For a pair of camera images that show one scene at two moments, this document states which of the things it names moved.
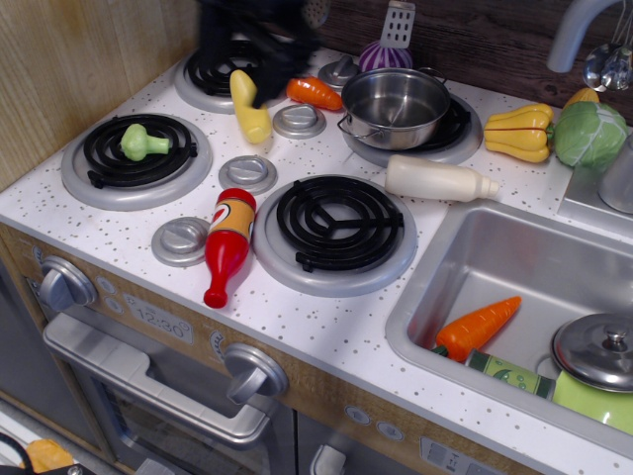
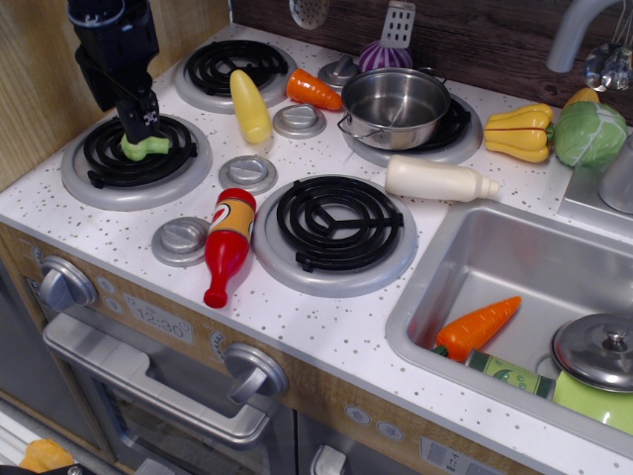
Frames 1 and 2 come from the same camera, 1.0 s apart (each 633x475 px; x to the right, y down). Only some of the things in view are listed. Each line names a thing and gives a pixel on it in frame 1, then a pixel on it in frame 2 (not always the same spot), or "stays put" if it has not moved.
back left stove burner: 203,76 stays put
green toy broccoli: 136,144 stays put
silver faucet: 571,31 stays put
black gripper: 279,20 to 117,43
